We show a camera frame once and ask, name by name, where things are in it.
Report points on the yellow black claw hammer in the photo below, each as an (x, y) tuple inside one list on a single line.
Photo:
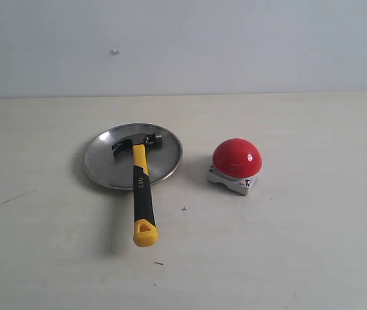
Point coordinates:
[(145, 230)]

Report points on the red dome push button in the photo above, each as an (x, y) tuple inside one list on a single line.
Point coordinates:
[(236, 163)]

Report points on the round stainless steel plate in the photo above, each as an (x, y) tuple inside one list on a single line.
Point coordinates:
[(115, 171)]

